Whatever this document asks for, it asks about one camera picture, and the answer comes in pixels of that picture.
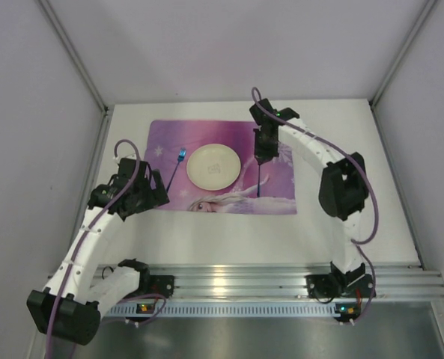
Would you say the blue metal spoon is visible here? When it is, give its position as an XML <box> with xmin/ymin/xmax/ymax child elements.
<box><xmin>257</xmin><ymin>163</ymin><xmax>261</xmax><ymax>198</ymax></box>

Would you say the purple printed placemat cloth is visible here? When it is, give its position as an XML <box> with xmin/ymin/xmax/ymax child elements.
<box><xmin>144</xmin><ymin>120</ymin><xmax>296</xmax><ymax>215</ymax></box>

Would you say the cream round plate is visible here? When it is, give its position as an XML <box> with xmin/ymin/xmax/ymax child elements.
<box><xmin>186</xmin><ymin>144</ymin><xmax>241</xmax><ymax>191</ymax></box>

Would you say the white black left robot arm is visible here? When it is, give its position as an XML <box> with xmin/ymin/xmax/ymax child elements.
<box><xmin>26</xmin><ymin>158</ymin><xmax>174</xmax><ymax>346</ymax></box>

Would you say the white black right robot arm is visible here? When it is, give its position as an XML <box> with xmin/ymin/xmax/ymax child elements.
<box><xmin>249</xmin><ymin>99</ymin><xmax>368</xmax><ymax>286</ymax></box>

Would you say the aluminium corner frame post left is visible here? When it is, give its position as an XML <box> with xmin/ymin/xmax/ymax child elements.
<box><xmin>37</xmin><ymin>0</ymin><xmax>112</xmax><ymax>115</ymax></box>

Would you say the aluminium corner frame post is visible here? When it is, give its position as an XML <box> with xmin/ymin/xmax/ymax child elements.
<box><xmin>37</xmin><ymin>0</ymin><xmax>112</xmax><ymax>115</ymax></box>
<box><xmin>369</xmin><ymin>0</ymin><xmax>442</xmax><ymax>108</ymax></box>

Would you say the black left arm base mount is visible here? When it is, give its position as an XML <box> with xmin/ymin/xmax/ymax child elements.
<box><xmin>96</xmin><ymin>266</ymin><xmax>175</xmax><ymax>298</ymax></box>

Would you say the aluminium rail front frame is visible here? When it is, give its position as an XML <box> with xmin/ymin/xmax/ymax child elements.
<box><xmin>41</xmin><ymin>239</ymin><xmax>444</xmax><ymax>302</ymax></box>

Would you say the grey slotted cable duct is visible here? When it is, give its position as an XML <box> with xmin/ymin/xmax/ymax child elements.
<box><xmin>56</xmin><ymin>301</ymin><xmax>361</xmax><ymax>318</ymax></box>

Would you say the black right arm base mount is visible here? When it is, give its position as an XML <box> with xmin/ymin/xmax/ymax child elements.
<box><xmin>305</xmin><ymin>263</ymin><xmax>376</xmax><ymax>303</ymax></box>

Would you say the aluminium corner frame post right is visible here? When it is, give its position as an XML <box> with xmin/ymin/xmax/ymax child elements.
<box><xmin>369</xmin><ymin>0</ymin><xmax>442</xmax><ymax>108</ymax></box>

